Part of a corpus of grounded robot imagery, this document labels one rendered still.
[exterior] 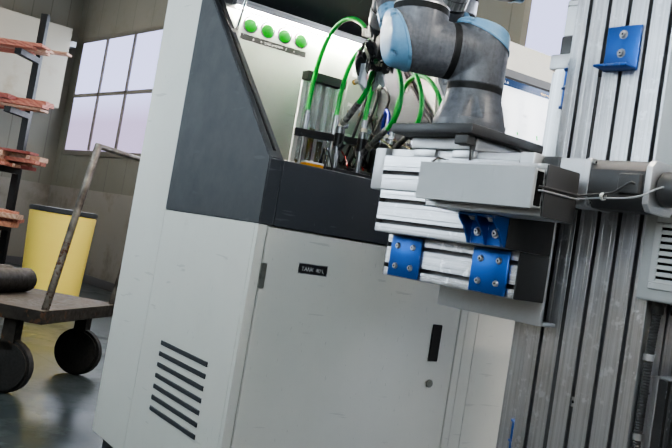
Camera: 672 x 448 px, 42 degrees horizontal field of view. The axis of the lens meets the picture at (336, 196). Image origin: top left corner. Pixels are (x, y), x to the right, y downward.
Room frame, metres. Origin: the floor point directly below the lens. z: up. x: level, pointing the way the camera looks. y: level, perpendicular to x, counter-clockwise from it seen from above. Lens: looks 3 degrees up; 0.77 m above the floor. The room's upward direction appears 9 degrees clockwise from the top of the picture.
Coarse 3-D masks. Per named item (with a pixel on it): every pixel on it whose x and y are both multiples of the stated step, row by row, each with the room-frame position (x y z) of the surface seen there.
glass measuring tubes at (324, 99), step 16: (304, 80) 2.68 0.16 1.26; (320, 80) 2.68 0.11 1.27; (336, 80) 2.71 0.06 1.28; (304, 96) 2.69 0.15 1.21; (320, 96) 2.70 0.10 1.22; (336, 96) 2.73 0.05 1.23; (320, 112) 2.72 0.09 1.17; (320, 128) 2.71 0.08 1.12; (304, 144) 2.70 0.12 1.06; (320, 144) 2.71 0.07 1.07; (288, 160) 2.69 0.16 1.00
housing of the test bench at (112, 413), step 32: (192, 0) 2.59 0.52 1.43; (192, 32) 2.55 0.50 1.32; (160, 64) 2.73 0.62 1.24; (160, 96) 2.69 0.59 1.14; (160, 128) 2.65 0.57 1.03; (160, 160) 2.61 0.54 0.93; (160, 192) 2.58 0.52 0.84; (160, 224) 2.54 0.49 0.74; (128, 256) 2.72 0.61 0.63; (128, 288) 2.68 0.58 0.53; (128, 320) 2.64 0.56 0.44; (128, 352) 2.60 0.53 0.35; (128, 384) 2.57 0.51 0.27; (96, 416) 2.74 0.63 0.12; (128, 416) 2.53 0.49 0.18
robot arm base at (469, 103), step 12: (456, 84) 1.73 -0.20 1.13; (468, 84) 1.72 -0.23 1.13; (480, 84) 1.71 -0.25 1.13; (444, 96) 1.76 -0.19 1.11; (456, 96) 1.72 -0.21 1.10; (468, 96) 1.71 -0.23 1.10; (480, 96) 1.71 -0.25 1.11; (492, 96) 1.72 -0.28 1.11; (444, 108) 1.73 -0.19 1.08; (456, 108) 1.71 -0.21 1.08; (468, 108) 1.71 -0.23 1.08; (480, 108) 1.70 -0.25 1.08; (492, 108) 1.71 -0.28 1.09; (432, 120) 1.77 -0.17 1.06; (444, 120) 1.72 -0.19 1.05; (456, 120) 1.70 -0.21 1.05; (468, 120) 1.70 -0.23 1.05; (480, 120) 1.70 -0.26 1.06; (492, 120) 1.71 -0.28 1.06; (504, 132) 1.74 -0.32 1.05
